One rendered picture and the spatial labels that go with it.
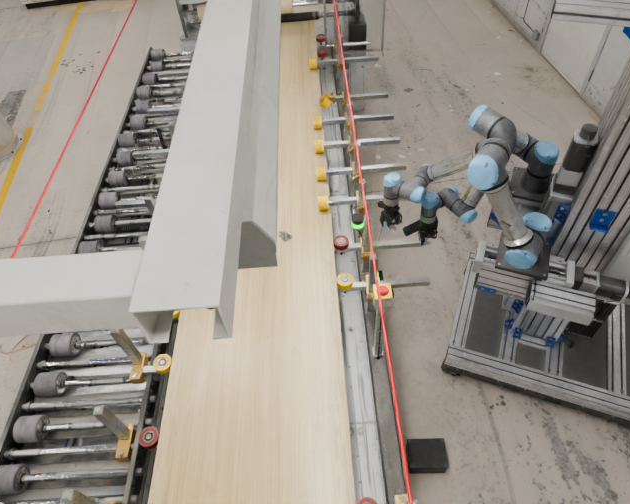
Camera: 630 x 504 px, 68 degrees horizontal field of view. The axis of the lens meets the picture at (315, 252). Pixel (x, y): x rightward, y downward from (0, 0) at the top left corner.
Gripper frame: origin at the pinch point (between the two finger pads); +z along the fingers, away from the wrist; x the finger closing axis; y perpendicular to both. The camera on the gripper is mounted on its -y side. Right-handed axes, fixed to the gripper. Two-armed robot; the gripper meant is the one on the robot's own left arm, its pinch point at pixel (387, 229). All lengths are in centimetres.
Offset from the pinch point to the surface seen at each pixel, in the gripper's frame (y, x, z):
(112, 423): 43, -143, 0
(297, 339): 34, -64, 10
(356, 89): -234, 99, 62
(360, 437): 74, -53, 40
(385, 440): 82, -46, 32
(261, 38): 68, -67, -137
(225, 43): 83, -76, -144
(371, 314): 24.5, -21.7, 29.4
